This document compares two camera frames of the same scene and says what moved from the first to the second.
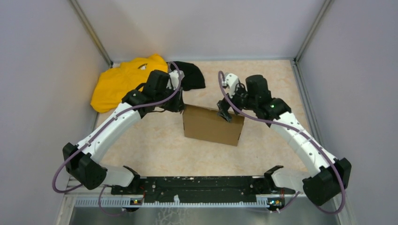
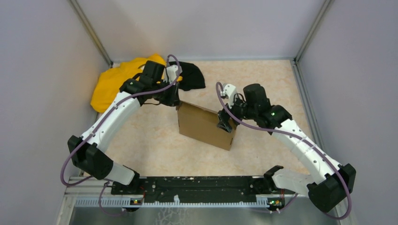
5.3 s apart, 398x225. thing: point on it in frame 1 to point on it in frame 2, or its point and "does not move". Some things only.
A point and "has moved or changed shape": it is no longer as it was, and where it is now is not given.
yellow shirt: (112, 83) does not move
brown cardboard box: (205, 123) has moved or changed shape
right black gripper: (223, 105) to (223, 122)
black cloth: (193, 79) does not move
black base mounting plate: (199, 189) does not move
